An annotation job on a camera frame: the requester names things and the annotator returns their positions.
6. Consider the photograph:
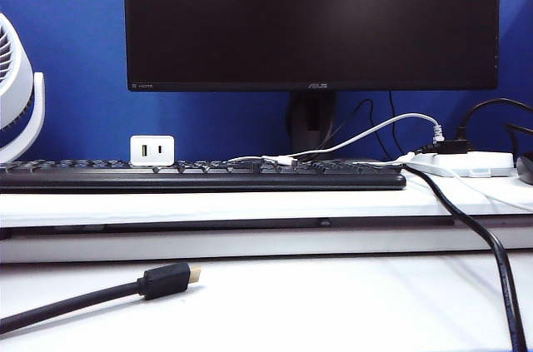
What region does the white USB charging base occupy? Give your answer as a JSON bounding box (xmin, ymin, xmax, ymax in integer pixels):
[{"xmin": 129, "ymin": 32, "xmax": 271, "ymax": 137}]
[{"xmin": 130, "ymin": 135, "xmax": 175, "ymax": 167}]

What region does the black monitor stand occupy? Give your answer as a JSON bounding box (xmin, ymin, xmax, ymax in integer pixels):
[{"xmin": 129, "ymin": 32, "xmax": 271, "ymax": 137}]
[{"xmin": 288, "ymin": 91, "xmax": 339, "ymax": 156}]

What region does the white desk riser shelf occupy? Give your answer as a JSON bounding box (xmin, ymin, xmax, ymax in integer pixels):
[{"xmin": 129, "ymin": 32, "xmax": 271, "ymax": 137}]
[{"xmin": 0, "ymin": 160, "xmax": 533, "ymax": 265}]

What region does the black computer keyboard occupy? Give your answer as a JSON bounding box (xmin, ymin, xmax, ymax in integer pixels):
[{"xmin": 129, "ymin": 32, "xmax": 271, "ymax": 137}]
[{"xmin": 0, "ymin": 158, "xmax": 407, "ymax": 195}]

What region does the black ASUS computer monitor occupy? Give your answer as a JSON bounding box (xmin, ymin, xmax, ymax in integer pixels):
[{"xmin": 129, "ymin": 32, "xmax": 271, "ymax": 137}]
[{"xmin": 122, "ymin": 0, "xmax": 501, "ymax": 93}]

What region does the black plug on power strip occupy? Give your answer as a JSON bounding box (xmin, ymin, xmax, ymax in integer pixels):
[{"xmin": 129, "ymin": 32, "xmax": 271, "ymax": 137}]
[{"xmin": 418, "ymin": 139, "xmax": 471, "ymax": 155}]

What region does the white power strip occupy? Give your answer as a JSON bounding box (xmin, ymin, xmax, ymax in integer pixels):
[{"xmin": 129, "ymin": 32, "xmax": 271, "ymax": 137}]
[{"xmin": 391, "ymin": 151, "xmax": 516, "ymax": 179}]

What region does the white desk fan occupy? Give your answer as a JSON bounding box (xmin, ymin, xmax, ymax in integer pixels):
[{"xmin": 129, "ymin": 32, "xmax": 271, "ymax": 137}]
[{"xmin": 0, "ymin": 12, "xmax": 46, "ymax": 164}]

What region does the black computer mouse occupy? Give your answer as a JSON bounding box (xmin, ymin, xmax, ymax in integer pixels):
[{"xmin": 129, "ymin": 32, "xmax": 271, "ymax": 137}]
[{"xmin": 516, "ymin": 151, "xmax": 533, "ymax": 186}]

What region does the white cable with ribbed plug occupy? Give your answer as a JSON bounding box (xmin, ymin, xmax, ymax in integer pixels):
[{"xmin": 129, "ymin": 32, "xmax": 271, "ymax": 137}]
[{"xmin": 227, "ymin": 113, "xmax": 445, "ymax": 162}]

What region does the thin black cable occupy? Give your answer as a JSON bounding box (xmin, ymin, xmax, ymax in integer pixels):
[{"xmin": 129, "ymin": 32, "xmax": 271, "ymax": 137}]
[
  {"xmin": 320, "ymin": 97, "xmax": 391, "ymax": 160},
  {"xmin": 388, "ymin": 91, "xmax": 399, "ymax": 160}
]

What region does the black HDMI cable gold plug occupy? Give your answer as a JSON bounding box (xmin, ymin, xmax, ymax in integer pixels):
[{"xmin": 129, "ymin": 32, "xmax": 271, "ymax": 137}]
[{"xmin": 0, "ymin": 262, "xmax": 203, "ymax": 336}]

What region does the black looping cable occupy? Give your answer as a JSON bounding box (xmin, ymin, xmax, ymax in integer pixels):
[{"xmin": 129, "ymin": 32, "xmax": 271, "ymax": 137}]
[{"xmin": 456, "ymin": 97, "xmax": 533, "ymax": 141}]

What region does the black mouse cable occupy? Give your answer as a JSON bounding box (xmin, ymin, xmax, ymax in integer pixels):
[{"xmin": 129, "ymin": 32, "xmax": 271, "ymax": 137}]
[{"xmin": 504, "ymin": 121, "xmax": 533, "ymax": 157}]

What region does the thick black power cable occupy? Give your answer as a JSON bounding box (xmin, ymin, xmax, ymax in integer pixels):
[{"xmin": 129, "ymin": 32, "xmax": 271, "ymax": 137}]
[{"xmin": 399, "ymin": 161, "xmax": 529, "ymax": 352}]

